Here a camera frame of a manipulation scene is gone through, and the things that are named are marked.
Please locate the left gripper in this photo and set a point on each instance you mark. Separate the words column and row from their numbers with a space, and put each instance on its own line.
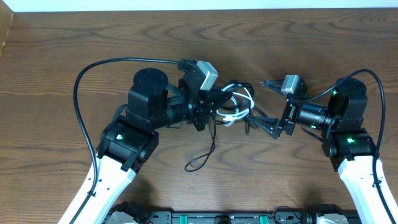
column 204, row 111

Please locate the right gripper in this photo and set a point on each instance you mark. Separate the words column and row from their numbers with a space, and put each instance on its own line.
column 288, row 118

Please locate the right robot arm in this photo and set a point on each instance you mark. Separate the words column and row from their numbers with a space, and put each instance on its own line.
column 352, row 152

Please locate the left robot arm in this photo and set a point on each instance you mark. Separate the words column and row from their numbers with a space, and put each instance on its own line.
column 131, row 137

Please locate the brown cardboard panel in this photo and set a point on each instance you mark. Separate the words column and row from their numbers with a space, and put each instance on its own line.
column 6, row 18

